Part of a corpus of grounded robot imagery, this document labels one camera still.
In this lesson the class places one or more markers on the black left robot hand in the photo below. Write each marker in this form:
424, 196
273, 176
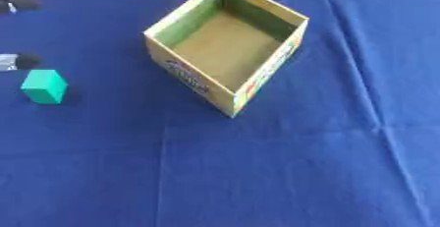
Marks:
27, 61

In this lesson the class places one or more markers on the tan cardboard box green inside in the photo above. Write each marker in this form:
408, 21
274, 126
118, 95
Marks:
229, 50

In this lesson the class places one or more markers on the teal rectangular block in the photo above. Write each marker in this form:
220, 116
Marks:
43, 85

